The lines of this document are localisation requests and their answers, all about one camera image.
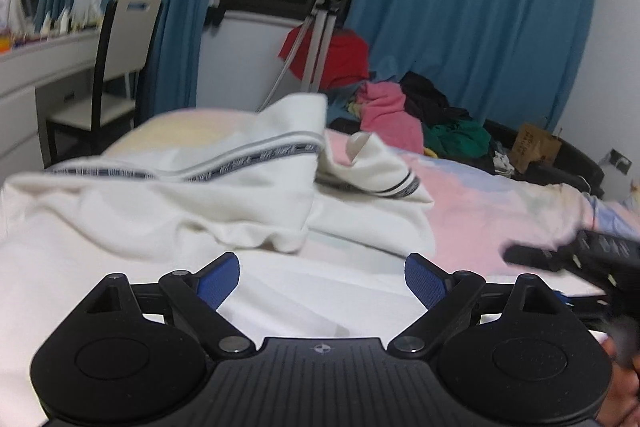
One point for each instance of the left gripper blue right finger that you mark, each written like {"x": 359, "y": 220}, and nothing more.
{"x": 430, "y": 284}

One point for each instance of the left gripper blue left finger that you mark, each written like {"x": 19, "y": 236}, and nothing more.
{"x": 191, "y": 292}

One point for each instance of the white striped jacket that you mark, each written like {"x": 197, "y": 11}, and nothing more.
{"x": 260, "y": 191}

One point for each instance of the person right hand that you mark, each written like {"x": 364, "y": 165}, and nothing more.
{"x": 621, "y": 406}

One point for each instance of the pastel bed sheet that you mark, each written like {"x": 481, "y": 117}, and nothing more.
{"x": 475, "y": 214}

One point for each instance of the black sofa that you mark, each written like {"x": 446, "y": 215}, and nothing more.
{"x": 571, "y": 167}

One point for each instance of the green garment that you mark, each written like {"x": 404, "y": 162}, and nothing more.
{"x": 462, "y": 139}

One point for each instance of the black garment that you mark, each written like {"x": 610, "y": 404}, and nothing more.
{"x": 425, "y": 102}

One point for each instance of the pink garment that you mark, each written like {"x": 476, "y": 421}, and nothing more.
{"x": 382, "y": 111}

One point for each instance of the white black chair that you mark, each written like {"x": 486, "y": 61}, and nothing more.
{"x": 125, "y": 44}

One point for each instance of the red garment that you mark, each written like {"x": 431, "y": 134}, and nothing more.
{"x": 346, "y": 63}

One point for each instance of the white dresser desk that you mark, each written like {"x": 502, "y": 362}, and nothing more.
{"x": 23, "y": 71}

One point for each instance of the silver tripod stand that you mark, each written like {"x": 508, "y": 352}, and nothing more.
{"x": 319, "y": 24}

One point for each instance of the wall power outlet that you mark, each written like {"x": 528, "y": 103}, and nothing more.
{"x": 619, "y": 161}

